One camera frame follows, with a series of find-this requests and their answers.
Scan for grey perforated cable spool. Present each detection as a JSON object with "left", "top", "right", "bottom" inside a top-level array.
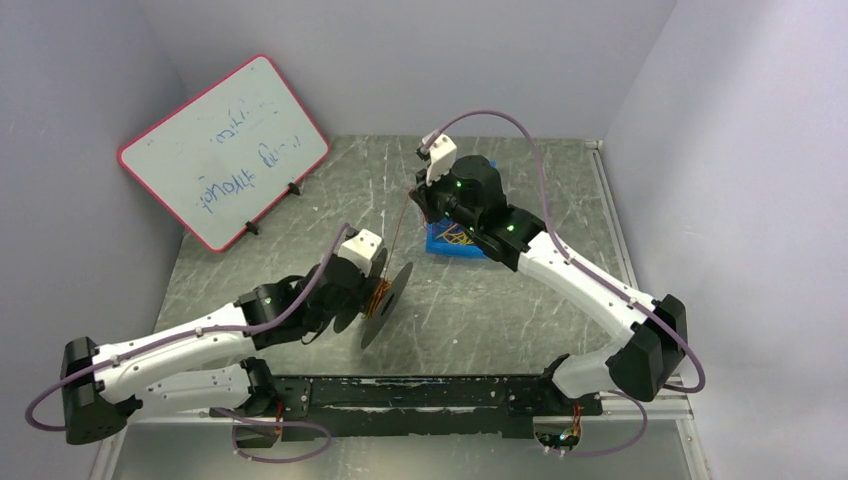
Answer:
[{"left": 358, "top": 262, "right": 413, "bottom": 349}]

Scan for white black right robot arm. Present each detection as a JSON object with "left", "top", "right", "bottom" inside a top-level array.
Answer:
[{"left": 409, "top": 155, "right": 686, "bottom": 402}]

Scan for long red wire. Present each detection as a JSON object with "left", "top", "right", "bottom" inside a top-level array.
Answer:
[{"left": 384, "top": 188, "right": 419, "bottom": 270}]

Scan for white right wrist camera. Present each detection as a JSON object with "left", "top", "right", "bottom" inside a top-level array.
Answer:
[{"left": 419, "top": 131, "right": 457, "bottom": 186}]

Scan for pink framed whiteboard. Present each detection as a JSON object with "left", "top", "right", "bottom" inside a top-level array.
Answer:
[{"left": 117, "top": 54, "right": 330, "bottom": 252}]

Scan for yellow wire bundle in bin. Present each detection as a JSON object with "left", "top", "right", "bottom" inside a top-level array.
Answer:
[{"left": 433, "top": 223, "right": 475, "bottom": 248}]

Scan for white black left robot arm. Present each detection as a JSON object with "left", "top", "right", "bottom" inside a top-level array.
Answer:
[{"left": 60, "top": 254, "right": 385, "bottom": 445}]

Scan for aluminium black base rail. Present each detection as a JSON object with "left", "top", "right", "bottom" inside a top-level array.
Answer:
[{"left": 109, "top": 374, "right": 694, "bottom": 442}]

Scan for blue plastic bin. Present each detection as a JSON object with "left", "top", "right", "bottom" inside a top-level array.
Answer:
[{"left": 425, "top": 219, "right": 486, "bottom": 259}]

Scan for yellow wire on spool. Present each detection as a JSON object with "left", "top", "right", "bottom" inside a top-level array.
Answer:
[{"left": 367, "top": 278, "right": 392, "bottom": 319}]

